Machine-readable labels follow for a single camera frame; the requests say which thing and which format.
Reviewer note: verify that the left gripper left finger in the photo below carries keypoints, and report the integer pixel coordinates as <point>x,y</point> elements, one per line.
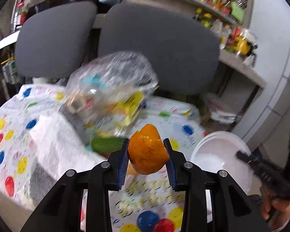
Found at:
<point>60,210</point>

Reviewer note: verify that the grey office chair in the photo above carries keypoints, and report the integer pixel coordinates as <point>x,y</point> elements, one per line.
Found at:
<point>183,53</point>
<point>51,44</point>

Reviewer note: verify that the yellow tin can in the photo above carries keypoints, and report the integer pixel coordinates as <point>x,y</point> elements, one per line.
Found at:
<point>240,46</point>

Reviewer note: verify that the white foam bowl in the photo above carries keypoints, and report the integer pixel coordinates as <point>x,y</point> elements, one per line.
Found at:
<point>217,151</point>

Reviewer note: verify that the person right hand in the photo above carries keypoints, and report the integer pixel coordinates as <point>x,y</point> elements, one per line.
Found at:
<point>274,209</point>

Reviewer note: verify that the white refrigerator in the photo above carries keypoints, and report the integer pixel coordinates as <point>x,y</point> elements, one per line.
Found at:
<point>270,22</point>

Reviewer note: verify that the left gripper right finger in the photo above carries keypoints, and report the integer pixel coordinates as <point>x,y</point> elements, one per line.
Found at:
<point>232,210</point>

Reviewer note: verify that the grey scouring cloth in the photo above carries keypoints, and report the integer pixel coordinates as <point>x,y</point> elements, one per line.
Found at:
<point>40,183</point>

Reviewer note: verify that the left grey office chair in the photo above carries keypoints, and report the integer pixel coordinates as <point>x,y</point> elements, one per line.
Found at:
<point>51,44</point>

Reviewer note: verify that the orange peel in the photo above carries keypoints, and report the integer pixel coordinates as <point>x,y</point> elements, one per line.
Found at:
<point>146,151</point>

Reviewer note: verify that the balloon birthday tablecloth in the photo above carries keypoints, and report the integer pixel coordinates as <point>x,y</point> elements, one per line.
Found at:
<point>141,199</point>

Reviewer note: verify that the white paper napkin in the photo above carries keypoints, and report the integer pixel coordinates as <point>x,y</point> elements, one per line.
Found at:
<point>59,148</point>

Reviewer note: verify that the clear plastic bag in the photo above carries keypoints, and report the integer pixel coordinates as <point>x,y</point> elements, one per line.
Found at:
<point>93,90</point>

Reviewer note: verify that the white kitchen counter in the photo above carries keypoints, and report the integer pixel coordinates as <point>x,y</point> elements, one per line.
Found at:
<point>235,63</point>

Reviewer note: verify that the yellow snack wrapper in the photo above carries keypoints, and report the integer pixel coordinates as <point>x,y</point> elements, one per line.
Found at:
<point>127,110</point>

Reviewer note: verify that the green cucumber piece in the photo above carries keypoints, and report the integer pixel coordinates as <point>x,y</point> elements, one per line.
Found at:
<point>106,145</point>

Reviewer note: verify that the right grey office chair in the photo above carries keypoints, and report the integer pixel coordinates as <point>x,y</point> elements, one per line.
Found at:
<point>183,53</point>

